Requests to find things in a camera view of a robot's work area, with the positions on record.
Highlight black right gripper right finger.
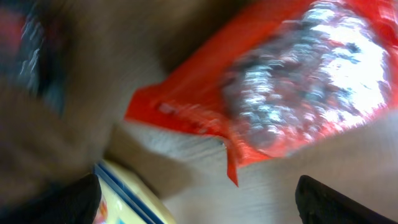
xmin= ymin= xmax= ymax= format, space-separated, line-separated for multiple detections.
xmin=295 ymin=175 xmax=397 ymax=224

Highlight black snack packet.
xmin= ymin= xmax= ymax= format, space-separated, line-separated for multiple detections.
xmin=1 ymin=1 xmax=68 ymax=115

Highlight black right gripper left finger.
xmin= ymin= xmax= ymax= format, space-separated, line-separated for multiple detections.
xmin=1 ymin=174 xmax=102 ymax=224

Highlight orange red snack bag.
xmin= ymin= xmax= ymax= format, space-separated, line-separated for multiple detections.
xmin=124 ymin=0 xmax=397 ymax=182

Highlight beige chips bag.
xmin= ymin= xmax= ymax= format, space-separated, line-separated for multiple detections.
xmin=93 ymin=160 xmax=176 ymax=224

